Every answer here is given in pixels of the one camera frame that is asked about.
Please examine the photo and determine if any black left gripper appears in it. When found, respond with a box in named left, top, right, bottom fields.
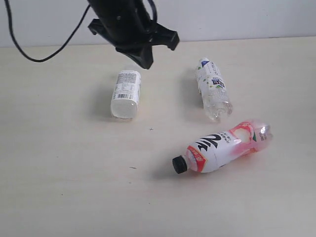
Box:
left=88, top=0, right=179, bottom=69

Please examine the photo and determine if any square clear bottle white label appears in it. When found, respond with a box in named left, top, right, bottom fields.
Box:
left=111, top=70, right=141, bottom=119

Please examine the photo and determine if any clear bottle blue white label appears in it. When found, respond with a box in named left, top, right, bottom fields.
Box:
left=195, top=58, right=233, bottom=122

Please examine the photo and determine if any pink peach drink bottle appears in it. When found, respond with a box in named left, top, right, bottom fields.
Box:
left=172, top=119, right=273, bottom=174

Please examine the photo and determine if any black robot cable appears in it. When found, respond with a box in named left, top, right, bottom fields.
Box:
left=4, top=0, right=92, bottom=62

